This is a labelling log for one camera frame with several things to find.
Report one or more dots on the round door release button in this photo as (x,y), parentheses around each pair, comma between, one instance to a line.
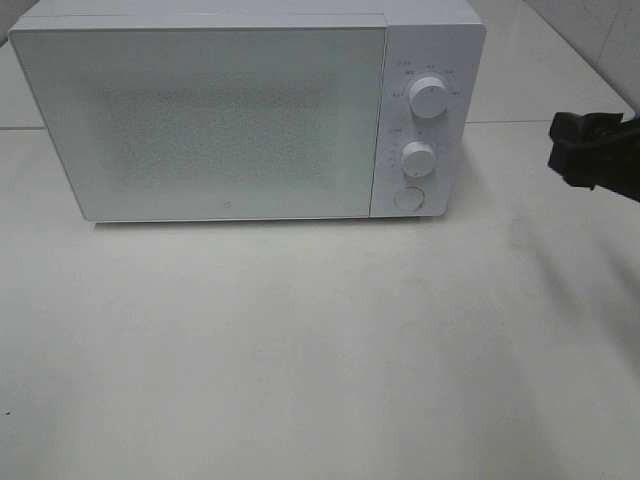
(410,199)

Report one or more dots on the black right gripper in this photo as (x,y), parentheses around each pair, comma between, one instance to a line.
(596,150)

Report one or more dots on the white timer knob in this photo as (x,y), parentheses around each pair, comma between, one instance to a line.
(418,159)

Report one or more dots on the white microwave door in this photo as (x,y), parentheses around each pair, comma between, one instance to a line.
(210,124)

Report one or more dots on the white microwave oven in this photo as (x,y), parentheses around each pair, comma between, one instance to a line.
(444,38)

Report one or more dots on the white upper power knob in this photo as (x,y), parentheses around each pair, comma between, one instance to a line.
(428,96)

